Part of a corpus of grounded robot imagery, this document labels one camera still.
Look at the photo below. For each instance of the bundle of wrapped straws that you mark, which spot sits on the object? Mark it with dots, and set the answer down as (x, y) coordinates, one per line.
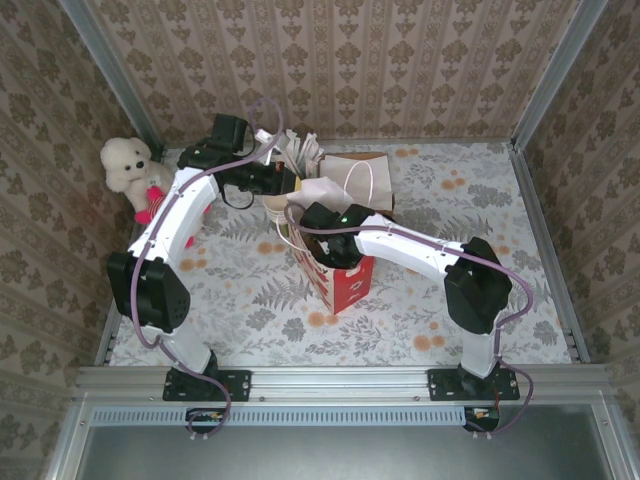
(300, 150)

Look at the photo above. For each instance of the bone-shaped paper dog tag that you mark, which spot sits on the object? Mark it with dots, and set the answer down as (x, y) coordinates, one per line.
(154, 180)

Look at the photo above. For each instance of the white plush dog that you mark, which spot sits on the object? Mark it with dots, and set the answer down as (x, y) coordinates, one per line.
(125, 160)

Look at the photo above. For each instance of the floral table cover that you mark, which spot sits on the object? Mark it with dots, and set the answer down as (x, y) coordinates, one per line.
(350, 330)

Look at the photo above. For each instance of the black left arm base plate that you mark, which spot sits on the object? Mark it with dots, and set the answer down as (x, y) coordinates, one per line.
(240, 385)

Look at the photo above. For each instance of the pink striped plush doll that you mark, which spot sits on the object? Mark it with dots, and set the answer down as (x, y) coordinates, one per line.
(150, 205)

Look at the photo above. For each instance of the aluminium frame post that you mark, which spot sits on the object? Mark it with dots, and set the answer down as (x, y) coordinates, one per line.
(555, 75)
(115, 75)

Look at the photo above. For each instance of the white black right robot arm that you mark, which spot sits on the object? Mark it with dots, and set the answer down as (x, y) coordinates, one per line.
(400, 245)

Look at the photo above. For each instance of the stack of paper cups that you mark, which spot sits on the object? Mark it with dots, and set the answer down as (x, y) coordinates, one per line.
(274, 212)

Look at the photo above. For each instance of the brown paper sheet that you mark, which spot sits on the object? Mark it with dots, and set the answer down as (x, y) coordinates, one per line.
(393, 205)

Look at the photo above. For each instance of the aluminium frame rail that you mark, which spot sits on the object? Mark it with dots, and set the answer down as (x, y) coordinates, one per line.
(450, 142)
(340, 385)
(536, 215)

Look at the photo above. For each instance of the red paper gift bag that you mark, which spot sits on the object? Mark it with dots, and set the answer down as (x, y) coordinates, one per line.
(350, 290)

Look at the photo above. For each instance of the black connector box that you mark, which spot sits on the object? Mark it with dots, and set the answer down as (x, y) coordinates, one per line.
(482, 415)
(205, 416)

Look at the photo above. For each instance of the grey metal sheet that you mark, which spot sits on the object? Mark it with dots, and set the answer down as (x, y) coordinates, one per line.
(350, 455)

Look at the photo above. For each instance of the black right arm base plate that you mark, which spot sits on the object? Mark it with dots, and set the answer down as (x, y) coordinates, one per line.
(442, 385)

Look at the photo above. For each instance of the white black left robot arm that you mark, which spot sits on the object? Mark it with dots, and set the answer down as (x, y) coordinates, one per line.
(190, 210)

